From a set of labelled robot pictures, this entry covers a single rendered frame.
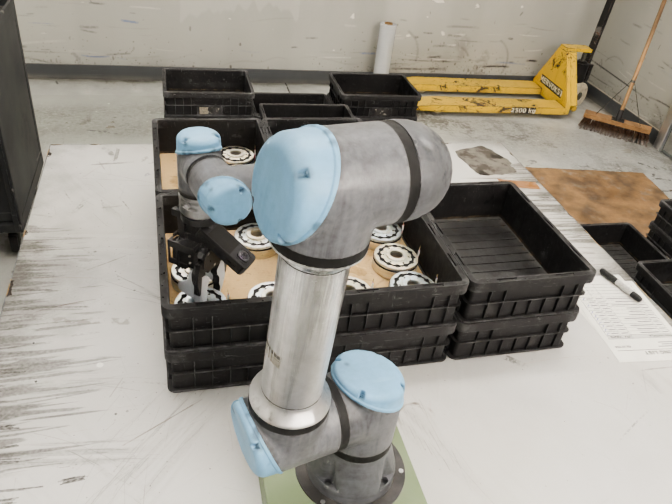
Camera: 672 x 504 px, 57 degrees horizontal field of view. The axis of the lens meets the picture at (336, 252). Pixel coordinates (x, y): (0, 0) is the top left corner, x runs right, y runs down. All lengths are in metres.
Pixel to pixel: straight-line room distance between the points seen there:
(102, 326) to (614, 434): 1.10
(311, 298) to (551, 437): 0.77
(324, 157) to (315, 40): 4.08
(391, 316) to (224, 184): 0.47
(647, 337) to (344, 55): 3.50
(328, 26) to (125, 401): 3.72
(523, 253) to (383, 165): 1.01
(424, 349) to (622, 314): 0.60
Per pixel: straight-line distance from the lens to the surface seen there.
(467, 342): 1.40
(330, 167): 0.60
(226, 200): 0.97
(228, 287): 1.33
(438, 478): 1.22
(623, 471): 1.38
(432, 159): 0.67
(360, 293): 1.18
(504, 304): 1.37
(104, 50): 4.62
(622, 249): 2.94
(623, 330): 1.70
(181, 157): 1.08
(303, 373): 0.80
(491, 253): 1.57
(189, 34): 4.57
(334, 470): 1.06
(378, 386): 0.94
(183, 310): 1.13
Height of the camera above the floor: 1.67
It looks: 35 degrees down
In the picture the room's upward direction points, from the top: 8 degrees clockwise
